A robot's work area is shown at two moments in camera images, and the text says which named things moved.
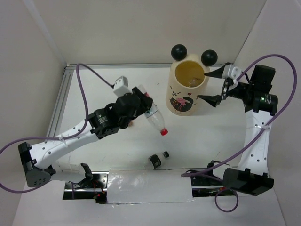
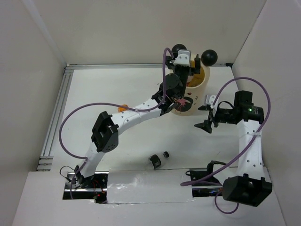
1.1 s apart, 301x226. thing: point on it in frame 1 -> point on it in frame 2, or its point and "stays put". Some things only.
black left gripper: (146, 102) -> (197, 65)
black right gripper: (213, 100) -> (206, 125)
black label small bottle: (156, 160) stays put
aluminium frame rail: (67, 72) stays put
